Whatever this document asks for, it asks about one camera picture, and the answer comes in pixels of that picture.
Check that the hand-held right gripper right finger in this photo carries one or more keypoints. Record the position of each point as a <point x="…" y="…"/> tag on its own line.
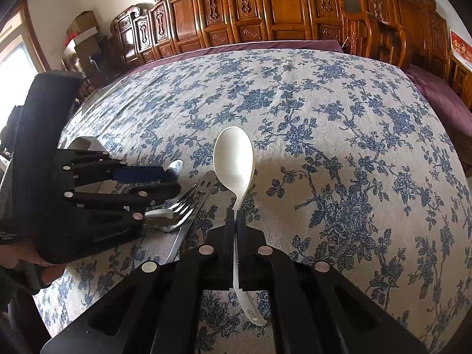
<point x="250" y="258"/>

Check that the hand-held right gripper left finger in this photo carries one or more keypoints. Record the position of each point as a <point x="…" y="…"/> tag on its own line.
<point x="221" y="258"/>

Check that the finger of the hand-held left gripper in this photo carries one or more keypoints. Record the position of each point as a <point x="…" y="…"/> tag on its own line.
<point x="140" y="175"/>
<point x="158" y="191"/>

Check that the metal fork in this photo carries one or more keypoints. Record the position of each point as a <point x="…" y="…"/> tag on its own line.
<point x="181" y="208"/>

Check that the metal spoon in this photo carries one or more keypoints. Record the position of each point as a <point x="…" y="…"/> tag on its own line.
<point x="175" y="166"/>

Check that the rectangular metal tin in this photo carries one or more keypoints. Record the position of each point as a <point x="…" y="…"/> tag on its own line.
<point x="86" y="142"/>

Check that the large white plastic spoon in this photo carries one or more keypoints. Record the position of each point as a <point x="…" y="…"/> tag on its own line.
<point x="234" y="162"/>

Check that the person's left hand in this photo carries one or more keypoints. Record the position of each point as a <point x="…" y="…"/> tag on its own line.
<point x="22" y="256"/>

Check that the flat metal utensil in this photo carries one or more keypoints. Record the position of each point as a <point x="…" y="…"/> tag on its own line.
<point x="204" y="184"/>

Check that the white cardboard box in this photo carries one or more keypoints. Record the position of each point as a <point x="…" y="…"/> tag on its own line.
<point x="83" y="36"/>

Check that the brown cardboard box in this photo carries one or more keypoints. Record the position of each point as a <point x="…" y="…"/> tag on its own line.
<point x="83" y="20"/>

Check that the blue floral tablecloth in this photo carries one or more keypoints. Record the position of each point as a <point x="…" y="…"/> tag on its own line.
<point x="332" y="136"/>

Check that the carved wooden sofa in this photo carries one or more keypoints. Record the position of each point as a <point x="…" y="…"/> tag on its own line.
<point x="284" y="7"/>

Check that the purple sofa cushion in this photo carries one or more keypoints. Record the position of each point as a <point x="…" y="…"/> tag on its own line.
<point x="324" y="44"/>

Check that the purple armchair cushion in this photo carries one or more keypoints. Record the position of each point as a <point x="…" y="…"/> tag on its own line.
<point x="450" y="103"/>

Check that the red card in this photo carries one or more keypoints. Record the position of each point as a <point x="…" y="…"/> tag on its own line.
<point x="462" y="48"/>

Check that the carved wooden armchair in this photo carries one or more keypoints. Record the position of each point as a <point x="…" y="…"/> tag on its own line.
<point x="405" y="0"/>

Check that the wooden door frame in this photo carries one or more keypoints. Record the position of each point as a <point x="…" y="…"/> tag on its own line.
<point x="35" y="44"/>

